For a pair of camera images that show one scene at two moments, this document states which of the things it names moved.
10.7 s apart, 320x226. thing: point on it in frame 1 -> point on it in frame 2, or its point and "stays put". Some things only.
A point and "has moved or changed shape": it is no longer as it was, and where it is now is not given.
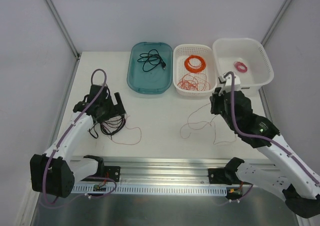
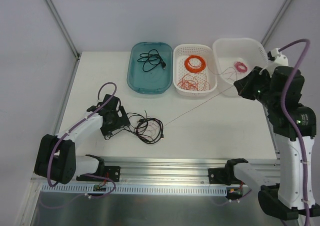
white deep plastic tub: (246, 57) stays put
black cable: (109, 127) has moved or changed shape
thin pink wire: (180, 130) -> (207, 100)
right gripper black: (215, 104) -> (246, 85)
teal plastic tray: (149, 68) stays put
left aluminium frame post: (58, 19) stays put
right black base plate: (224, 176) stays put
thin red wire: (194, 82) stays put
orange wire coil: (192, 69) stays put
